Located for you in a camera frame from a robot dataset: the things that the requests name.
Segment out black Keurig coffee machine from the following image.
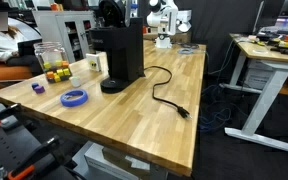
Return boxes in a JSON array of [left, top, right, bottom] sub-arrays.
[[89, 0, 146, 94]]

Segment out small white box smiley print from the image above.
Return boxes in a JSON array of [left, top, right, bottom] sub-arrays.
[[85, 52, 102, 73]]

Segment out white coffee pod cup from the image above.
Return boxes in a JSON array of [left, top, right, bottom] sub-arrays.
[[68, 75, 82, 89]]

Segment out cardboard box under table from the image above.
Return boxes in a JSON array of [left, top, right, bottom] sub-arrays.
[[83, 141, 152, 180]]

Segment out blue tape roll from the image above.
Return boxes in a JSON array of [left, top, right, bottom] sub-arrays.
[[59, 88, 89, 108]]

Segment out clear glass jar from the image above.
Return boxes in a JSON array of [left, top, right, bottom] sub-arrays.
[[33, 41, 72, 84]]

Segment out purple cube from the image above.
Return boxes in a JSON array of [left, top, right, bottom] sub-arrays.
[[33, 85, 46, 95]]

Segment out white glass-door cabinet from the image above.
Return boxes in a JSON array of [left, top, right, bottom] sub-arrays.
[[32, 9, 97, 64]]

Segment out white box under desk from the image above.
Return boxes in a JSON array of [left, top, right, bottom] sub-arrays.
[[243, 59, 276, 91]]

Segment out wooden desk white legs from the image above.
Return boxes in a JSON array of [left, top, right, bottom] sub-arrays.
[[223, 32, 288, 157]]

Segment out orange sofa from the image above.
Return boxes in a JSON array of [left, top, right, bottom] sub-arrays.
[[0, 49, 35, 106]]

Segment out yellow black hand tool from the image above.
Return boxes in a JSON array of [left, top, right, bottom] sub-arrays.
[[267, 37, 288, 50]]

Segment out black power cable with plug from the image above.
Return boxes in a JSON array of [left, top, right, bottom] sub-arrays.
[[143, 65, 193, 120]]

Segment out grey coiled cable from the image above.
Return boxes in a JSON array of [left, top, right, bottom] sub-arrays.
[[177, 47, 195, 56]]

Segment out black coiled cable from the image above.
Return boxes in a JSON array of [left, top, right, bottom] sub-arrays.
[[180, 42, 207, 51]]

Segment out blue cables on floor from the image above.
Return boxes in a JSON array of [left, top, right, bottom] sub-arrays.
[[198, 83, 242, 134]]

